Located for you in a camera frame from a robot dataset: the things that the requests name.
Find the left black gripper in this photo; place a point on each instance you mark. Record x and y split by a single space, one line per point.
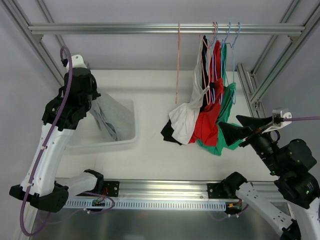
88 93

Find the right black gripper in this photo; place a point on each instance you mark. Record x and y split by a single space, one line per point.
253 133

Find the grey tank top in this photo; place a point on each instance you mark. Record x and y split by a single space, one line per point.
115 121

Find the pink wire hanger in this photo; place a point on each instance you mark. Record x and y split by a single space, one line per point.
178 61
208 69

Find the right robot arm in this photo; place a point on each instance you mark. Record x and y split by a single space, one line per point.
290 164

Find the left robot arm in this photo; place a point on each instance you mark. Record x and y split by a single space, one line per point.
60 120

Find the red tank top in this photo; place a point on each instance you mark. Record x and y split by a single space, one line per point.
206 126

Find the green tank top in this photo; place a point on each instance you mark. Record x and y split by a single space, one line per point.
223 117

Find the white tank top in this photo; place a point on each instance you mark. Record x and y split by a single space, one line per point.
190 117

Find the black tank top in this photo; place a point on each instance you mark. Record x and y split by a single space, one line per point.
170 132

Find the white plastic basket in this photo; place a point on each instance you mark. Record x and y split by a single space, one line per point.
87 137

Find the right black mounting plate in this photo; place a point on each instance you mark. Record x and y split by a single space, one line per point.
215 191

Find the black mounting plate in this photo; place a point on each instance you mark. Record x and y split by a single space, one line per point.
215 191
111 188

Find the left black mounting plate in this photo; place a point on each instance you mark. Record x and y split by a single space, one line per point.
111 188

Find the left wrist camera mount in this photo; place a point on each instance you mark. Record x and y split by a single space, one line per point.
77 62

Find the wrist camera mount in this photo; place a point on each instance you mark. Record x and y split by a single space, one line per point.
77 62
281 117

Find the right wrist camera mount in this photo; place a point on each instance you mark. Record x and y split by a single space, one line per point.
281 117

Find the aluminium frame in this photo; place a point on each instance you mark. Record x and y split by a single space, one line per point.
266 55

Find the blue wire hanger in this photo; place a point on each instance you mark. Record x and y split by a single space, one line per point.
232 47
219 64

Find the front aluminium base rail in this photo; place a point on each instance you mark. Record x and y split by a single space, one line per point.
182 190

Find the aluminium hanging rail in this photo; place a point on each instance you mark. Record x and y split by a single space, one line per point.
277 29

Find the white slotted cable duct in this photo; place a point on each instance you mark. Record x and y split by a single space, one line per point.
132 204

